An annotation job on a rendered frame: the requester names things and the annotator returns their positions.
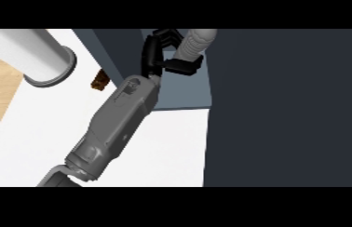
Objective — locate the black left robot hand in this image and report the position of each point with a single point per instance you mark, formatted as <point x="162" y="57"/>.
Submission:
<point x="152" y="55"/>

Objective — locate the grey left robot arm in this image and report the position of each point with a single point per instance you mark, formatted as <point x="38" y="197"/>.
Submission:
<point x="118" y="119"/>

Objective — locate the dark grey cabinet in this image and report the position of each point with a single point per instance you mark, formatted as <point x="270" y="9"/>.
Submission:
<point x="184" y="91"/>

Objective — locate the dark grey cabinet door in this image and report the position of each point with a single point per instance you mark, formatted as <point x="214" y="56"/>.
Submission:
<point x="280" y="109"/>

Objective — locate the small brown object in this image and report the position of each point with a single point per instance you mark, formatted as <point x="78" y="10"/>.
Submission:
<point x="100" y="81"/>

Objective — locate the white cylinder with grey rim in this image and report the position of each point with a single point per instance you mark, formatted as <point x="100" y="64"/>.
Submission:
<point x="35" y="55"/>

